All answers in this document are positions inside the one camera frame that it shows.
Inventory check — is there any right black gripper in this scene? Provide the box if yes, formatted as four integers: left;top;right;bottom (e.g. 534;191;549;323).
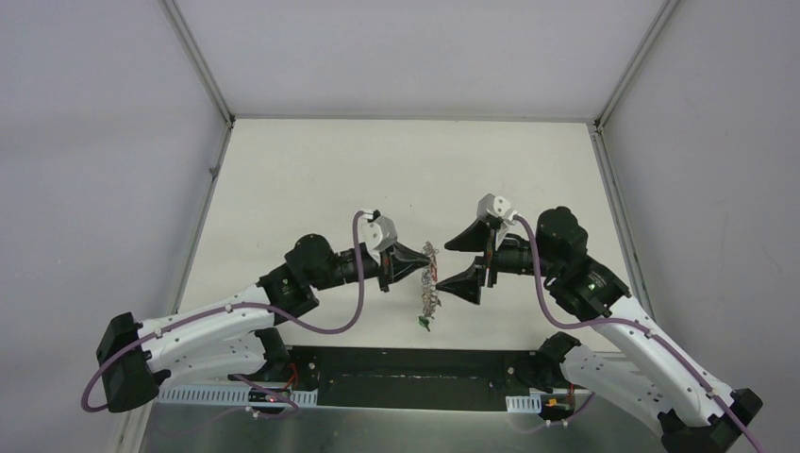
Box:
435;217;560;304

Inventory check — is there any metal disc keyring holder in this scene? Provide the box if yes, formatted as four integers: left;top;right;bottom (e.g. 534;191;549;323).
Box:
420;242;442;325

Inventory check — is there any key with green tag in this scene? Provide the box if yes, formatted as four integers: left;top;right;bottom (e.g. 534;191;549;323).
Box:
418;316;431;332

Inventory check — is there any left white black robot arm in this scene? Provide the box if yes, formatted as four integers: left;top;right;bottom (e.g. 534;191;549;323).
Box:
81;234;430;413

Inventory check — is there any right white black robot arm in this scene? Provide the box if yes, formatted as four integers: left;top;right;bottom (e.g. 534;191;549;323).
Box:
438;206;763;452

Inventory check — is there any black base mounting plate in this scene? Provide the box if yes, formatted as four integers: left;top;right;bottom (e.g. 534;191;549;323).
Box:
248;346;570;411

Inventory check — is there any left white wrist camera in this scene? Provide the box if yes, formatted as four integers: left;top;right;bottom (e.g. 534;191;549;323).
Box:
360;210;398;255

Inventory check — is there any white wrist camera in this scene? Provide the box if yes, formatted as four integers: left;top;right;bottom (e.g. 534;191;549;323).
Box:
360;210;398;255
476;193;518;227

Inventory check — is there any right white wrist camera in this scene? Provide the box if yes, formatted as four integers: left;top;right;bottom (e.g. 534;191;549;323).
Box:
476;193;518;227

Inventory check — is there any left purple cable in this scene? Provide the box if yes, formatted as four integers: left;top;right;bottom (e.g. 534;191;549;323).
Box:
81;209;379;419

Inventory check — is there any white slotted cable duct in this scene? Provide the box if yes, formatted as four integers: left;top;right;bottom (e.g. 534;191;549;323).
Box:
157;384;286;408

